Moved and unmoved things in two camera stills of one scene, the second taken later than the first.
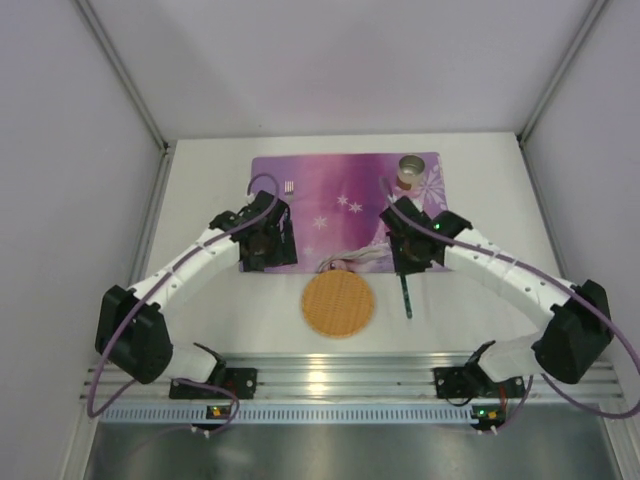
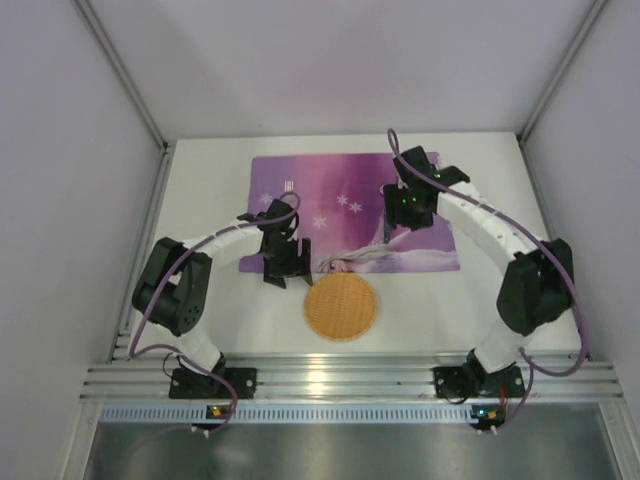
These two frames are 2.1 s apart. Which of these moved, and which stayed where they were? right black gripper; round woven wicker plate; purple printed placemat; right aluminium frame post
Moved: right black gripper
Stayed: round woven wicker plate; right aluminium frame post; purple printed placemat
